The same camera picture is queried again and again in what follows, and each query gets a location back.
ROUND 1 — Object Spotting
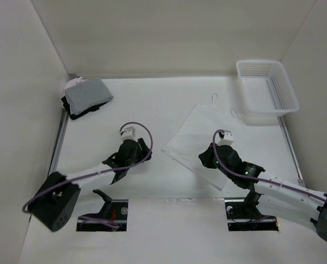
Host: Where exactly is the white plastic mesh basket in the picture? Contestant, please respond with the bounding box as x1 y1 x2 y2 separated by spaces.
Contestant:
236 59 299 118

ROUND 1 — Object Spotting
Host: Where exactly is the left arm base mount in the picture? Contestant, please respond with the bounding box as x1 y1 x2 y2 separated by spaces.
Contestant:
76 189 129 232

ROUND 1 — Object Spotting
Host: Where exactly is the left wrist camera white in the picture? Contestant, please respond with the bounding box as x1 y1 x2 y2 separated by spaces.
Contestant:
120 126 136 141

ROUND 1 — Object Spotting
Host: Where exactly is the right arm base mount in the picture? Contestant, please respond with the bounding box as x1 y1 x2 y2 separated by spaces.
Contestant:
225 191 279 232

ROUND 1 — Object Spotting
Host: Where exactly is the folded grey tank top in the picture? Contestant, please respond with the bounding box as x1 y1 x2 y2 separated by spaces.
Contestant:
64 79 113 114

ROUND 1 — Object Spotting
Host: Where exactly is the metal table edge rail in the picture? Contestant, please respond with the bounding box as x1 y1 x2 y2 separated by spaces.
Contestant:
42 103 69 184

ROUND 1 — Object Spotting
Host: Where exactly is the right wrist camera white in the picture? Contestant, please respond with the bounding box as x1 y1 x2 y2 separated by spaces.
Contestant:
217 130 234 146

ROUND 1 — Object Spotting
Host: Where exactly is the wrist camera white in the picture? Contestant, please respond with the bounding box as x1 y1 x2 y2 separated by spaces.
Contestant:
120 126 136 141
217 130 234 146

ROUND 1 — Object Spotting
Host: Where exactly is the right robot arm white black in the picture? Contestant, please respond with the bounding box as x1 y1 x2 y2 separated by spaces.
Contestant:
198 143 327 242

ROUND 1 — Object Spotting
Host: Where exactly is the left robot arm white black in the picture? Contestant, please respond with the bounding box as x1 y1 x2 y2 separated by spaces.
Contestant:
23 138 152 232

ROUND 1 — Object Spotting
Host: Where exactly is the white tank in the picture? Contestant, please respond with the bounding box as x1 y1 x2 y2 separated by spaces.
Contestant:
64 77 87 90
162 93 250 190

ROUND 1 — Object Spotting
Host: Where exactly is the folded black tank top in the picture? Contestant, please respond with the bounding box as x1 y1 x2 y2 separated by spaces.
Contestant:
61 96 106 120

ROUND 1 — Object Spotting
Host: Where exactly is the folded white tank top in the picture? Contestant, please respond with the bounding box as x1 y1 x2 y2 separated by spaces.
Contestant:
64 77 87 90

